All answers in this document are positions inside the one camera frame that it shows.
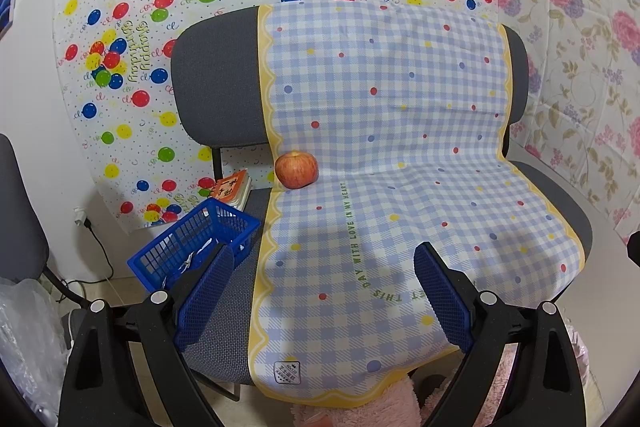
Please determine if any orange small book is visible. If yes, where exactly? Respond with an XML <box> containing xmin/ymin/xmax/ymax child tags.
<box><xmin>209</xmin><ymin>169</ymin><xmax>252</xmax><ymax>210</ymax></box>

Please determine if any red apple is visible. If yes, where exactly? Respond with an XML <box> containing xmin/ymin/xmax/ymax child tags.
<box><xmin>274</xmin><ymin>150</ymin><xmax>319</xmax><ymax>190</ymax></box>

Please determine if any black power cable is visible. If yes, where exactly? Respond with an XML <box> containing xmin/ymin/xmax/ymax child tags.
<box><xmin>60</xmin><ymin>215</ymin><xmax>120</xmax><ymax>303</ymax></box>

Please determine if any clear plastic bag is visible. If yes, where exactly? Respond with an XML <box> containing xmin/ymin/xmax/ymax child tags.
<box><xmin>1</xmin><ymin>279</ymin><xmax>70</xmax><ymax>426</ymax></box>

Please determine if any blue plastic basket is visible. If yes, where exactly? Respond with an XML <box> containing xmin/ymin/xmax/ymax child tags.
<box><xmin>127</xmin><ymin>198</ymin><xmax>262</xmax><ymax>293</ymax></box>

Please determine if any grey office chair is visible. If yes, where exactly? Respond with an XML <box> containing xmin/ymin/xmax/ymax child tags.
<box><xmin>170</xmin><ymin>5</ymin><xmax>594</xmax><ymax>403</ymax></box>

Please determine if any floral pattern sheet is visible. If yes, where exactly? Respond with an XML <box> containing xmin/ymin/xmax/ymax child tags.
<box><xmin>499</xmin><ymin>0</ymin><xmax>639</xmax><ymax>241</ymax></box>

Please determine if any blue checkered cloth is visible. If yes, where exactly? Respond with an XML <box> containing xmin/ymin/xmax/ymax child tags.
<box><xmin>246</xmin><ymin>0</ymin><xmax>586</xmax><ymax>410</ymax></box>

